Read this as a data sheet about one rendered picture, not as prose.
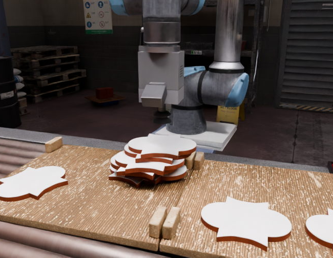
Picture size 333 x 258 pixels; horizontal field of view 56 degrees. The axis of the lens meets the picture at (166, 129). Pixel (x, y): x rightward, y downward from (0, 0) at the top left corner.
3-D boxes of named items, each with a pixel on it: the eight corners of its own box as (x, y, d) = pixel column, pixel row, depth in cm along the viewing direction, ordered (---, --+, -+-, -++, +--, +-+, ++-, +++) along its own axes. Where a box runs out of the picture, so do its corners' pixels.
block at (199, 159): (197, 160, 81) (197, 150, 80) (204, 161, 81) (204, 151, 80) (192, 170, 76) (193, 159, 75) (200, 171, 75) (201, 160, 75)
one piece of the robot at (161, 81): (124, 33, 57) (128, 119, 62) (172, 34, 55) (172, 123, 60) (144, 31, 68) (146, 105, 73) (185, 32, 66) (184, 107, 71)
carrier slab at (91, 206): (60, 148, 93) (60, 143, 93) (196, 164, 83) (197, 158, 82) (-44, 212, 61) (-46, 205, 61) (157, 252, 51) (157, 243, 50)
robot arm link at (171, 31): (176, 22, 59) (134, 22, 61) (175, 47, 60) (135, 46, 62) (184, 22, 66) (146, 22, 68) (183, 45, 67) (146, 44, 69)
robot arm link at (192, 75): (179, 98, 123) (180, 63, 119) (211, 102, 117) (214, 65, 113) (165, 104, 113) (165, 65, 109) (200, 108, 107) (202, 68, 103)
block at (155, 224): (158, 217, 57) (158, 203, 56) (168, 218, 57) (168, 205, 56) (147, 237, 52) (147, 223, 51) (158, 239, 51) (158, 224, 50)
